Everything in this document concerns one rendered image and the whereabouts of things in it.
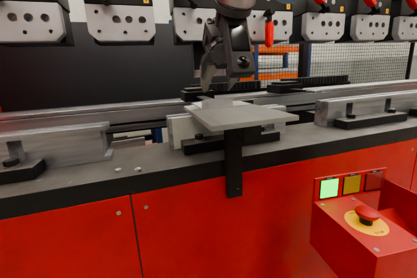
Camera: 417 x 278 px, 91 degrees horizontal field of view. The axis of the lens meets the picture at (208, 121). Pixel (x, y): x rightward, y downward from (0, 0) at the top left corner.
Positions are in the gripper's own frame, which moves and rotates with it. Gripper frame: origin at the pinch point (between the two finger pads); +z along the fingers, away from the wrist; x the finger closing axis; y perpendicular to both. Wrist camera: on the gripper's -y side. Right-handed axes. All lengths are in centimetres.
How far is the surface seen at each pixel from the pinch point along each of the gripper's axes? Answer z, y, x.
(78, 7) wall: 166, 410, 121
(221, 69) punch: 2.6, 11.2, -5.0
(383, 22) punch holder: -10, 16, -64
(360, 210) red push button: 2.7, -34.0, -20.4
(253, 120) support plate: -7.3, -16.0, -0.9
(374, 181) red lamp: 6.9, -28.8, -33.6
